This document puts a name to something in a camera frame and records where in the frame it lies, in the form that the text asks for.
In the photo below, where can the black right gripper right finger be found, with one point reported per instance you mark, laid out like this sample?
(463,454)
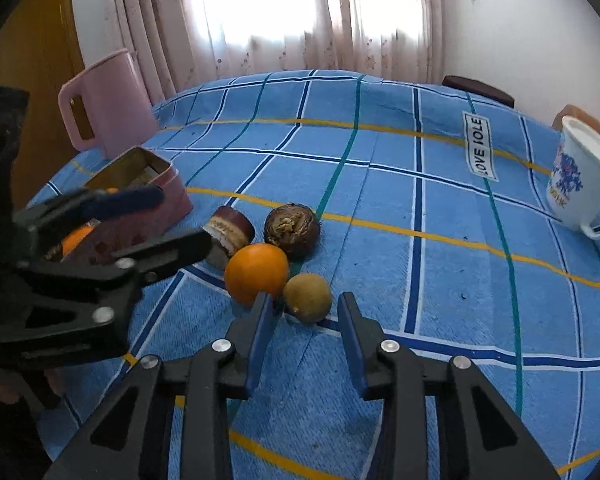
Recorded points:
(479,435)

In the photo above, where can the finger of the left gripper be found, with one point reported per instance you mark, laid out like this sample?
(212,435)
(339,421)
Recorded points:
(149,262)
(40,229)

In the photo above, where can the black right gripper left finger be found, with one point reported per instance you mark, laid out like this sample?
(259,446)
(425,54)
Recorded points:
(129,434)

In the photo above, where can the orange tangerine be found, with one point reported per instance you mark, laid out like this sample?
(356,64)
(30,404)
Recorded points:
(72,240)

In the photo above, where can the brown striped round jar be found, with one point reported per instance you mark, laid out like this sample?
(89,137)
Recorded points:
(230,231)

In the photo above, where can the pink metal tin box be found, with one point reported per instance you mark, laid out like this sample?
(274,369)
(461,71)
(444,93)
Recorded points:
(134,168)

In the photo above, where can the small orange fruit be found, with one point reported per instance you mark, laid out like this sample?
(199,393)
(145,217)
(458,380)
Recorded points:
(256,268)

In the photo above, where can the pink plastic pitcher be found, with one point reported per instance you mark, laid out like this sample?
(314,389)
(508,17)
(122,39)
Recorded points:
(116,104)

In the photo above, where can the dark wrinkled passion fruit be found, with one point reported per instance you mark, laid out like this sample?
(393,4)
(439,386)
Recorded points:
(294,229)

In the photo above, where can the green-brown kiwi fruit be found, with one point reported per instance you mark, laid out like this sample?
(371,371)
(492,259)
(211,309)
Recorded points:
(308,297)

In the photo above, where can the brown wooden door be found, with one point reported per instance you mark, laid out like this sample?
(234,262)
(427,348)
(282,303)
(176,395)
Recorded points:
(39,52)

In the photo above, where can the floral sheer curtain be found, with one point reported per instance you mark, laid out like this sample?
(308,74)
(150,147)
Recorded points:
(178,44)

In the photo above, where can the blue checkered tablecloth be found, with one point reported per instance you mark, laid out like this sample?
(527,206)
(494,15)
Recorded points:
(448,262)

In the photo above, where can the white blue floral mug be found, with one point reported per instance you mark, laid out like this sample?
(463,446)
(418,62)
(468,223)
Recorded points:
(573,192)

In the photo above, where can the orange chair back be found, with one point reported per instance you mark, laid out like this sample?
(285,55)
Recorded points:
(576,112)

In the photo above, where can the dark round stool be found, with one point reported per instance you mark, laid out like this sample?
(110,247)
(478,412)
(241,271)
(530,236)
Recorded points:
(479,88)

